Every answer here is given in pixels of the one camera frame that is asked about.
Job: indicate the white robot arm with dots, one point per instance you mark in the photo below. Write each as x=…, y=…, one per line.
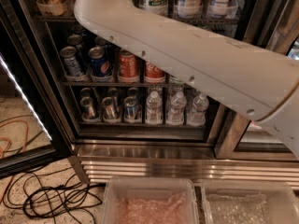
x=258, y=84

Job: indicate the small blue can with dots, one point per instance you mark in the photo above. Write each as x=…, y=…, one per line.
x=132, y=113

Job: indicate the red Coca-Cola can front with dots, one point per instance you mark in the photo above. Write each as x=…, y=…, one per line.
x=153, y=74

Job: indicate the orange red soda can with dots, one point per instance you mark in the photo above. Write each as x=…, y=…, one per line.
x=128, y=67

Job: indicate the small silver can middle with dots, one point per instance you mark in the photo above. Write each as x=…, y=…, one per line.
x=111, y=114

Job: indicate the small silver can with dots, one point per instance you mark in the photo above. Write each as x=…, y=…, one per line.
x=111, y=114
x=89, y=112

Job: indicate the small silver can left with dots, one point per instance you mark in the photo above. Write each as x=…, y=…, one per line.
x=89, y=112

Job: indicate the blue Pepsi can front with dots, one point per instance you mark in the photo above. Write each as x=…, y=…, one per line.
x=101, y=67

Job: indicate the metal fridge bottom grille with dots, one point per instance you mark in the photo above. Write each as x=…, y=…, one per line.
x=101, y=162

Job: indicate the white blue can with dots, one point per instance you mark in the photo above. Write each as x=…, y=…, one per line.
x=221, y=9
x=188, y=9

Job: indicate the open glass fridge door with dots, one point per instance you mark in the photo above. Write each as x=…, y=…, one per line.
x=25, y=114

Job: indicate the white blue can right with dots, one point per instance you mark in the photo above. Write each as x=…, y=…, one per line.
x=221, y=9

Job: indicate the water bottle left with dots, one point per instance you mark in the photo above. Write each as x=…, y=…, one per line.
x=154, y=109

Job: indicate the water bottle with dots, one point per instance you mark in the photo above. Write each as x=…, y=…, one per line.
x=175, y=113
x=196, y=114
x=154, y=109

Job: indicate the water bottle middle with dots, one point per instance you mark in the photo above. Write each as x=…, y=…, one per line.
x=175, y=113

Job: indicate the water bottle right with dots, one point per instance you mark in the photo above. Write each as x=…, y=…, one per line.
x=196, y=114

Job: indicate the clear bin pink wrap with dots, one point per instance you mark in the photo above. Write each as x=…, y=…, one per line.
x=149, y=200

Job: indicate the clear bin bubble wrap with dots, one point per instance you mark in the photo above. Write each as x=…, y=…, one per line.
x=249, y=202

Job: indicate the middle wire shelf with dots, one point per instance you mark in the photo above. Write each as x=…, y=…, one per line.
x=118, y=84

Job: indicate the wire shelf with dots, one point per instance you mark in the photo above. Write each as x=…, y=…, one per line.
x=200, y=21
x=118, y=84

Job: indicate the top wire shelf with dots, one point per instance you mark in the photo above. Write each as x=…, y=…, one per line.
x=200, y=21

